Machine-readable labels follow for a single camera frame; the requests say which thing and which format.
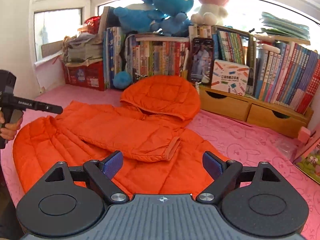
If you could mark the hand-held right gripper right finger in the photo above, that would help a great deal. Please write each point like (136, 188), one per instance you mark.
(212, 165)

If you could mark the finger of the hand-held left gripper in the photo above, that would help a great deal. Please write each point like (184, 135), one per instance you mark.
(50, 108)

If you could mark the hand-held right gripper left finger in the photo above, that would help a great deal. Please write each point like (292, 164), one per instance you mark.
(113, 164)

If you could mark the orange puffer jacket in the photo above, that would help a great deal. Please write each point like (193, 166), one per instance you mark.
(105, 130)

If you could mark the person's left hand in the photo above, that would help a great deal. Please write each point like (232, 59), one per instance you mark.
(10, 130)

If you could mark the white paper sheet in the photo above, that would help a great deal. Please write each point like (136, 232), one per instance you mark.
(47, 72)

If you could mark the large red plastic crate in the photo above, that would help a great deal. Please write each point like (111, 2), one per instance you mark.
(85, 76)

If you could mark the stack of paper workbooks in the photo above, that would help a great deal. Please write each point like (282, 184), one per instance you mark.
(82, 50)

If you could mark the clear plastic bag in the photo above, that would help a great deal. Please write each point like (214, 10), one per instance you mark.
(286, 148)

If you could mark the wooden drawer organizer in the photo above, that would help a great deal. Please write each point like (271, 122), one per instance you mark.
(275, 120)

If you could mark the blue plush ball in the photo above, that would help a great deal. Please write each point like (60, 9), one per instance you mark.
(122, 80)

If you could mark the row of tall thin books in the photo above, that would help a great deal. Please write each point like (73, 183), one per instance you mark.
(112, 55)

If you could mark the white printed cardboard box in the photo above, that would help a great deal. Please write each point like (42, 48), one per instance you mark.
(230, 77)

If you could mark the small red plastic basket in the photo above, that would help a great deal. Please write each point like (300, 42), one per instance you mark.
(92, 23)

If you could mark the pink house-shaped toy case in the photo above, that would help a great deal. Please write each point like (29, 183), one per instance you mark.
(310, 157)

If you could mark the grey flat board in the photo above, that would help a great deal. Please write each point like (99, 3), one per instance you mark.
(108, 20)

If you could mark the row of thick paperback books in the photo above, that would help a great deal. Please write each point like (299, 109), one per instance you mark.
(160, 57)

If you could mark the row of pastel and red books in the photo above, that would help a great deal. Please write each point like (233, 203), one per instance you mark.
(287, 75)

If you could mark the row of green-spined books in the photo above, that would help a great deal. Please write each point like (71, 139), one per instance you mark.
(232, 45)

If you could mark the blue dolphin plush toy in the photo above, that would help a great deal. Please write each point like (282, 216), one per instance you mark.
(137, 17)

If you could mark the white plastic tool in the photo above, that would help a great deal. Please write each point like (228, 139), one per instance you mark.
(267, 46)

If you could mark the small blue plush toy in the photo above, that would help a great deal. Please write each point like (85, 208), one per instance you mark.
(172, 25)

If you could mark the stack of teal booklets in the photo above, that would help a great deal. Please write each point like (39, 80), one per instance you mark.
(285, 26)

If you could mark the white and pink plush toy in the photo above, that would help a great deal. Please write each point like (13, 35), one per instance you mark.
(212, 0)

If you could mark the white window frame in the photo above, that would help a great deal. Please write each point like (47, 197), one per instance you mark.
(57, 12)

